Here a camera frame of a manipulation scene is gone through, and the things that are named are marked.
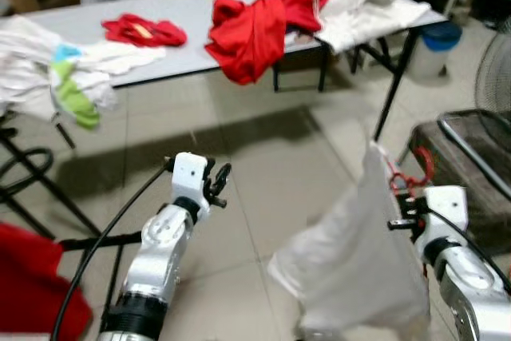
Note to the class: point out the cream jacket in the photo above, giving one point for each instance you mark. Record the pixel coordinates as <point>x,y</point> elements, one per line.
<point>367,17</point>

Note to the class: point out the red polo shirt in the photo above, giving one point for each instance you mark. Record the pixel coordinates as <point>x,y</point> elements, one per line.
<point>247,41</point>

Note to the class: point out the blue-lidded plastic bucket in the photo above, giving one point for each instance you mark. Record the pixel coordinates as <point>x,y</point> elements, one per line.
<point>441,35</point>

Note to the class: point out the plain white cloth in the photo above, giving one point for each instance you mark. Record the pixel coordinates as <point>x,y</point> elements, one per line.
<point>128,57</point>

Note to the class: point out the black metal support bar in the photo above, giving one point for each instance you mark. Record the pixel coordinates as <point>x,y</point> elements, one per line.
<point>96,241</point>

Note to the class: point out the small red garment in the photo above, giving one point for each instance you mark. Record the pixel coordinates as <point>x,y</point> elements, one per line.
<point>164,33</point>

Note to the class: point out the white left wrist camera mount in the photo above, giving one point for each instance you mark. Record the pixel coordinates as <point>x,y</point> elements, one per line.
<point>190,177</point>

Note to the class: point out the white shirt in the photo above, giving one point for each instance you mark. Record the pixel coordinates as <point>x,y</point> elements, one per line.
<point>351,261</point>

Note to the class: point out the plaid cushioned metal chair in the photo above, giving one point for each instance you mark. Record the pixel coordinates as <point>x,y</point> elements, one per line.
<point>455,157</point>

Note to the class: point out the black table leg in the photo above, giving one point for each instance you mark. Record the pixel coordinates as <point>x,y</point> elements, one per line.
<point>397,84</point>

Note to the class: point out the black floor fan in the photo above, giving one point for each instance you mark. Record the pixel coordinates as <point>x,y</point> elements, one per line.
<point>495,85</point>

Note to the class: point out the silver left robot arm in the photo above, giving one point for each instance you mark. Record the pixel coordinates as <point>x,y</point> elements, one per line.
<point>160,245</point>

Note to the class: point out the white garment green print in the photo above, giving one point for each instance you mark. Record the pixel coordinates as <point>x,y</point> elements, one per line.
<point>24,69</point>

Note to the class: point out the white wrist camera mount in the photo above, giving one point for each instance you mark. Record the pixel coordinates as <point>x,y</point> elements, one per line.
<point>190,177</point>
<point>443,205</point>

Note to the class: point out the red plastic clothes hanger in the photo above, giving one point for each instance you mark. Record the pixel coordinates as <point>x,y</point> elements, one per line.
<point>431,165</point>

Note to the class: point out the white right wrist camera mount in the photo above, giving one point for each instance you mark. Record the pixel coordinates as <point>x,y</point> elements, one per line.
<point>443,205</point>

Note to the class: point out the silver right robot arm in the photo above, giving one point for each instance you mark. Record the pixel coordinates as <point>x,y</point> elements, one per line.
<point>471,285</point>

